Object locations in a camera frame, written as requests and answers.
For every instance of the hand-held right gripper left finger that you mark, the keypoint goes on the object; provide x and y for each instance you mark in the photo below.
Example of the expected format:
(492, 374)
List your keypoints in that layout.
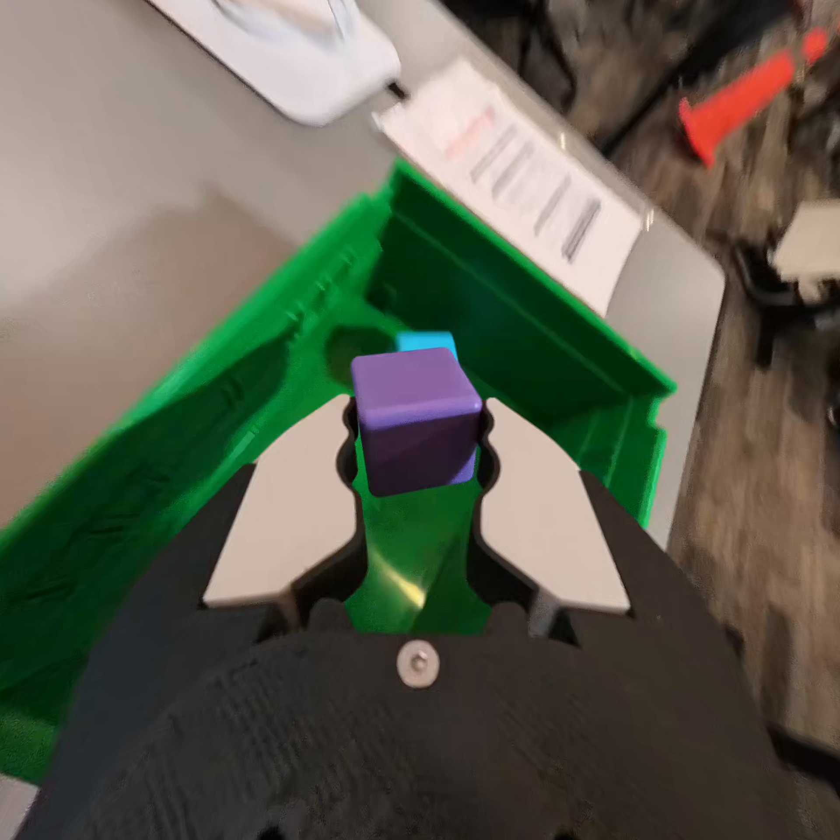
(282, 531)

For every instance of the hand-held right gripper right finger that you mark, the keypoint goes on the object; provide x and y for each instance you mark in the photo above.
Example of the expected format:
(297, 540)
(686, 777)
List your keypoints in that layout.
(551, 531)

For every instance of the green plastic bin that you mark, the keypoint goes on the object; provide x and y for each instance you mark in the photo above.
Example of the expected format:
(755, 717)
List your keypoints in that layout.
(229, 426)

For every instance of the purple cube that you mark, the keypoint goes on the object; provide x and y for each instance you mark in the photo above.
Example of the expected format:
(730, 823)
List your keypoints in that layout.
(413, 420)

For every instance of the blue cube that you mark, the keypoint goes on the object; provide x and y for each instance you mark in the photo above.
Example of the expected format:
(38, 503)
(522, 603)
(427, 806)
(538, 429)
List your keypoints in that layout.
(426, 342)

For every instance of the laminated paper sheet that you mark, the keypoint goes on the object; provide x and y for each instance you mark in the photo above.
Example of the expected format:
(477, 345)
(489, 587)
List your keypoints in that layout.
(525, 197)

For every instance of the document stand with white base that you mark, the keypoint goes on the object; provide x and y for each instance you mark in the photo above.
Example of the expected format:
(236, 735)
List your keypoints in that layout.
(295, 65)

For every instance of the orange traffic cone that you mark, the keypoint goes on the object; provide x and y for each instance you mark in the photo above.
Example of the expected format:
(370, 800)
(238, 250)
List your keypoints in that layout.
(741, 92)

